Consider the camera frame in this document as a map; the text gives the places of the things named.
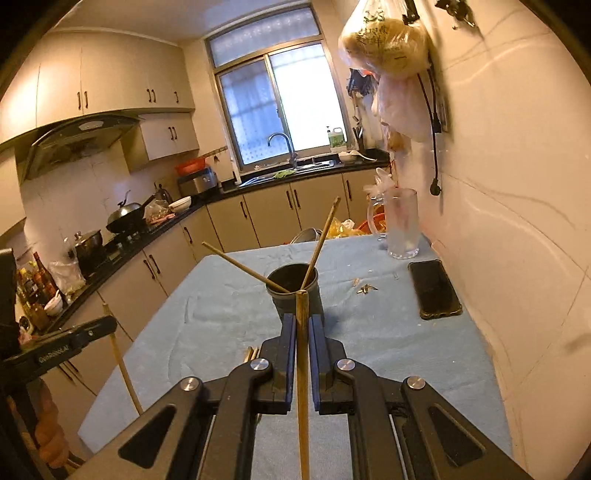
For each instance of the black range hood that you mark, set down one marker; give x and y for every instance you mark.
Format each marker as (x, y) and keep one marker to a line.
(76, 141)

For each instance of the kitchen window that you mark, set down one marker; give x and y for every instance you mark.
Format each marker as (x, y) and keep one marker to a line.
(272, 97)

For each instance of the beige upper cabinets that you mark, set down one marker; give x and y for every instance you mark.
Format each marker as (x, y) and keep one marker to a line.
(106, 78)

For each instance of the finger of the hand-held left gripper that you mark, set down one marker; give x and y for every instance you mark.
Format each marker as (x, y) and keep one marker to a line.
(69, 342)

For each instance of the red plastic basin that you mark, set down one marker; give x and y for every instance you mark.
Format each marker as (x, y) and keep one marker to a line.
(190, 165)

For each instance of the tied white plastic bag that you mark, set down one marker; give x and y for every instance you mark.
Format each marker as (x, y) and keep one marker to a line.
(381, 182)

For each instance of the steel cooking pot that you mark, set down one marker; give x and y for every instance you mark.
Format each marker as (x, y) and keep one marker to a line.
(88, 249)

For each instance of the wooden chopstick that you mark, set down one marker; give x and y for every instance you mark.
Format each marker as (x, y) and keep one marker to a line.
(321, 244)
(244, 268)
(303, 369)
(253, 354)
(246, 354)
(122, 364)

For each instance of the black wok with lid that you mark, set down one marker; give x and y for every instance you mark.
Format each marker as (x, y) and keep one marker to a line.
(124, 217)

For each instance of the red plastic basket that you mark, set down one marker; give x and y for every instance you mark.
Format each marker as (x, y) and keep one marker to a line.
(376, 224)

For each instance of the beige cabinets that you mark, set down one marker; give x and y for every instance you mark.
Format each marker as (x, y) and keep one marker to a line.
(106, 78)
(268, 212)

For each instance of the metal steamer pot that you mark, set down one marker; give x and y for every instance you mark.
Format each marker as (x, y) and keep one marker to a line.
(304, 235)

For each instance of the small metal keys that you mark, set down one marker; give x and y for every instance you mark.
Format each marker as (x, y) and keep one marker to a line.
(367, 289)

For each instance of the person's left hand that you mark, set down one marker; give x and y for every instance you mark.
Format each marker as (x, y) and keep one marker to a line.
(48, 429)

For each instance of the white ceramic bowl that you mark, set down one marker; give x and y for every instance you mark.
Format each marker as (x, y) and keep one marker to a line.
(180, 204)

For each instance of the chrome sink faucet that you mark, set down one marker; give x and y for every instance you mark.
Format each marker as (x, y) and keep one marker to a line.
(284, 147)

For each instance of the light blue tablecloth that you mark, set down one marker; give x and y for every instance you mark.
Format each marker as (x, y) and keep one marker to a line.
(397, 350)

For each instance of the silver rice cooker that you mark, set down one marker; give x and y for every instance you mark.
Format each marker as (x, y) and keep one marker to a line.
(198, 181)

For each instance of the beige lower cabinets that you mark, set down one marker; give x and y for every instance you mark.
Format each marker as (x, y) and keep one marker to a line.
(268, 212)

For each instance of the dark round chopstick cup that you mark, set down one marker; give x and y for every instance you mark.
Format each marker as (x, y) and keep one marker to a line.
(295, 295)

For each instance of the small white bowl with spoon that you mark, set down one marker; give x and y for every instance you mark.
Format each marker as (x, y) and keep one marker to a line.
(54, 304)

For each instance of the black smartphone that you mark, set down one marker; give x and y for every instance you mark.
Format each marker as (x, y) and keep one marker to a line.
(434, 290)

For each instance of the row of sauce bottles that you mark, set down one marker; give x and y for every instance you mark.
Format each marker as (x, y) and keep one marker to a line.
(34, 286)

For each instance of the white hanging plastic bags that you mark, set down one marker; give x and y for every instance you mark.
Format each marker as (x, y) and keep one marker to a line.
(401, 108)

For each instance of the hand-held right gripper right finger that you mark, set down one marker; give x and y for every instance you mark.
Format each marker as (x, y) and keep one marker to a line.
(316, 355)

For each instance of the black wall hook rail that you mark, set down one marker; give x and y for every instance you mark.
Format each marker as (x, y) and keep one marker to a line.
(457, 11)

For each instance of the clear plastic bag of noodles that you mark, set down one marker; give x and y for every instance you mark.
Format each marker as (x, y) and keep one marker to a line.
(385, 39)

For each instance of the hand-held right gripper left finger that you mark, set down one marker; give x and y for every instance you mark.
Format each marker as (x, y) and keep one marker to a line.
(289, 355)

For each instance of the crumpled clear plastic bag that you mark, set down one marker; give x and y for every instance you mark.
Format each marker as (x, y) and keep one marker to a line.
(68, 277)

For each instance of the green dish cloth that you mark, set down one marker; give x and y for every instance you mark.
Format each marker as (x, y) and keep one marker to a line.
(283, 173)

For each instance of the green detergent bottle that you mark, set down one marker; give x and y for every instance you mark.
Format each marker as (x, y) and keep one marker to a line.
(335, 137)

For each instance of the wall socket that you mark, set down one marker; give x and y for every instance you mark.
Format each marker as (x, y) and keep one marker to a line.
(444, 115)

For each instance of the clear plastic bag with food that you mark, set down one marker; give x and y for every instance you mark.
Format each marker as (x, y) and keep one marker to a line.
(156, 211)

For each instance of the black utensil holder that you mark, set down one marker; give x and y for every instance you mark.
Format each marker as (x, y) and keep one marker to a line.
(358, 138)

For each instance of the steel kitchen sink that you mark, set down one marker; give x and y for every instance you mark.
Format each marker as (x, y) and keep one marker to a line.
(300, 168)

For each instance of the clear plastic measuring jug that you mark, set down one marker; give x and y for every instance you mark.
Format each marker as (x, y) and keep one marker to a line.
(402, 226)

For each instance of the yellow plastic bag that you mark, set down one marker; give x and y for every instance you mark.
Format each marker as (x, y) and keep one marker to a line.
(344, 228)

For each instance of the dark metal kettle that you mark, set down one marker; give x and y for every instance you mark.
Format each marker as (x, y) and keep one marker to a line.
(162, 194)

